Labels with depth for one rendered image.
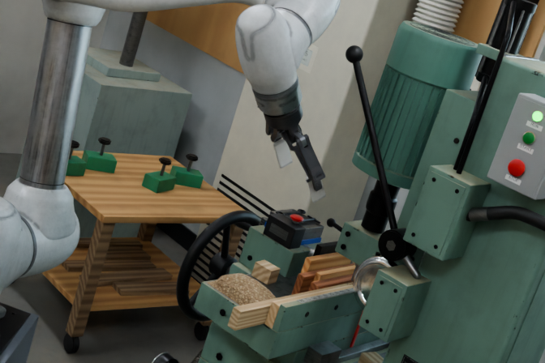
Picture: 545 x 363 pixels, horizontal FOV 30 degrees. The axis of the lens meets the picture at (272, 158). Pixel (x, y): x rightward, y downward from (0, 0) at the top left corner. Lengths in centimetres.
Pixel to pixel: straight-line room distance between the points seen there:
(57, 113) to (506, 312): 105
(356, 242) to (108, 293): 162
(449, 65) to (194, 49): 279
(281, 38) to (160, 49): 305
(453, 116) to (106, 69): 254
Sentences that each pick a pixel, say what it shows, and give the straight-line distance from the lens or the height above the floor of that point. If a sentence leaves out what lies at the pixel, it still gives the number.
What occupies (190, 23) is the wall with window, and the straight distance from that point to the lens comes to 469.
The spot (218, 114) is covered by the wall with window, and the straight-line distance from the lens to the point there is 450.
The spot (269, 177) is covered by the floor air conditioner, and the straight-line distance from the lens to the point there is 380.
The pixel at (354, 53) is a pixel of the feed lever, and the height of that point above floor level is 143.
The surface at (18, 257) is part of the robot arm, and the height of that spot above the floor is 78.
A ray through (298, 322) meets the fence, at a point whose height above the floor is 91.
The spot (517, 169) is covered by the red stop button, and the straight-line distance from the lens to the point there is 178.
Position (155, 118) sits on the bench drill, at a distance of 436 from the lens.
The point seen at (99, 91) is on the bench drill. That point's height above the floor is 67.
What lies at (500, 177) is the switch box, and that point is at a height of 133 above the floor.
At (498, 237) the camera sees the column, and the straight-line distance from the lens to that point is 188.
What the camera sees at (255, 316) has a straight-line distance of 193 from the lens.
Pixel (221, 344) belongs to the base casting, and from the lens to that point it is 214.
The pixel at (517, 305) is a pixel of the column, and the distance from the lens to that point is 188.
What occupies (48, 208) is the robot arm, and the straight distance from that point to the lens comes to 230.
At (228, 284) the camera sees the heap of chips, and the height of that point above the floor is 92.
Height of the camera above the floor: 170
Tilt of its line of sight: 15 degrees down
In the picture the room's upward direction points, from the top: 18 degrees clockwise
